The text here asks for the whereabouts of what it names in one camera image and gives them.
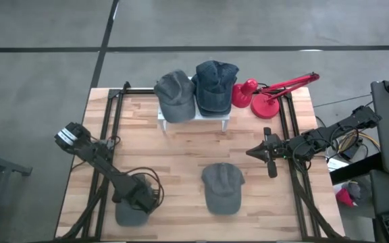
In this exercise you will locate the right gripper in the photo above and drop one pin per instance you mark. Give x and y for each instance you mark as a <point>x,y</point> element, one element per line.
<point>277,148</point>

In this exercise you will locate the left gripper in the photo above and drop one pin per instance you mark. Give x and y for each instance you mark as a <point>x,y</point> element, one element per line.
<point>137,195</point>

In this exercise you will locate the grey baseball cap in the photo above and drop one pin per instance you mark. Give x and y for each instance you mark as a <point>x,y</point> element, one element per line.
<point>130,216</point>
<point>223,189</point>
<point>176,98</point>

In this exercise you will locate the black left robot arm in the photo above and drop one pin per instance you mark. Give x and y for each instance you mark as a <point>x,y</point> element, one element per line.
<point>93,155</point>

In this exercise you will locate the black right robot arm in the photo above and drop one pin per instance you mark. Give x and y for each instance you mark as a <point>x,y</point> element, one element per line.
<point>316,141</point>

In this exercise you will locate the white perforated metal shelf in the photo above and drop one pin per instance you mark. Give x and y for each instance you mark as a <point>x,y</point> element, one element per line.
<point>224,125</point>

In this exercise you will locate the red desk lamp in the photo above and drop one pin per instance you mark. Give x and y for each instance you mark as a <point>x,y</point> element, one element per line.
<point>265,108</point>

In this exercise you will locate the white paper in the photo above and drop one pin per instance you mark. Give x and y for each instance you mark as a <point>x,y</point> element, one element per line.
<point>336,164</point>

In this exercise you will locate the black power adapter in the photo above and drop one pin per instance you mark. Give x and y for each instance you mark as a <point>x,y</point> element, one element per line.
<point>350,152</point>

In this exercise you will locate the black beam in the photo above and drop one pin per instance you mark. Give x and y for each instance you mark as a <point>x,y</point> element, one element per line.
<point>353,170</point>

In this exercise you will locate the red cloth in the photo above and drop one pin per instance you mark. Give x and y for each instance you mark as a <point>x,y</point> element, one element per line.
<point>344,197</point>

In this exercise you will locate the grey cloth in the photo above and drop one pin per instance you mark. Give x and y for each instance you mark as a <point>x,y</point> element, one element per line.
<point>358,190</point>

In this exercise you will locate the grey office chair base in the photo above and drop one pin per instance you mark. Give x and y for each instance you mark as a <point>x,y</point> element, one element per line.
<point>8,167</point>

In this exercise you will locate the black metal rig frame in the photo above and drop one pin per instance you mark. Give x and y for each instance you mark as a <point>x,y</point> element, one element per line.
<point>119,108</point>

